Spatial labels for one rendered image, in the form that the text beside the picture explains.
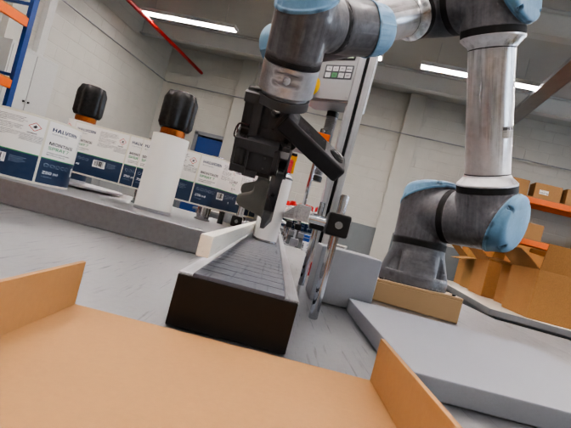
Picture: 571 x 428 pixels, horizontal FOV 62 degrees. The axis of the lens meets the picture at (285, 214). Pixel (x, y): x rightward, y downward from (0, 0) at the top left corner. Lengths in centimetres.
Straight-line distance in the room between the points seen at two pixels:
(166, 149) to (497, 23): 73
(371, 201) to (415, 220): 778
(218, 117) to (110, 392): 931
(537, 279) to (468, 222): 166
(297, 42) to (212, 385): 43
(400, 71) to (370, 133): 147
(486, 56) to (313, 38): 45
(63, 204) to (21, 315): 71
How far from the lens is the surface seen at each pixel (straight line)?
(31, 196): 109
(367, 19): 68
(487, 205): 98
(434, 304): 103
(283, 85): 63
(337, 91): 134
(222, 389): 32
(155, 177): 116
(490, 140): 98
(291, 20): 61
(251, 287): 43
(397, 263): 106
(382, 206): 872
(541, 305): 265
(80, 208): 104
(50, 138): 117
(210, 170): 138
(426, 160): 897
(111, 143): 145
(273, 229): 112
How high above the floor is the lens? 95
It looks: 1 degrees up
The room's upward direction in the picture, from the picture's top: 15 degrees clockwise
